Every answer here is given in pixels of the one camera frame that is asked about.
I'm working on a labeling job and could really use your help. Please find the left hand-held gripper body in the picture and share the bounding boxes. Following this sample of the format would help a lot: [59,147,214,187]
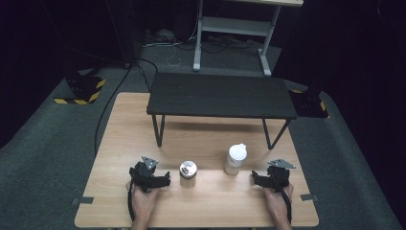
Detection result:
[128,155,162,194]

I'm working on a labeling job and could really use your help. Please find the person's left hand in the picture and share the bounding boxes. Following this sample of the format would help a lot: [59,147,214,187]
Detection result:
[125,180,161,222]

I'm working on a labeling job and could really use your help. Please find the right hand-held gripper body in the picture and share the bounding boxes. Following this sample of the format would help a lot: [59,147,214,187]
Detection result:
[266,158,297,194]

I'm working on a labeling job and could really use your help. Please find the person's right hand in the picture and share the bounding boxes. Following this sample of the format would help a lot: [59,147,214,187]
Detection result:
[262,183,295,222]

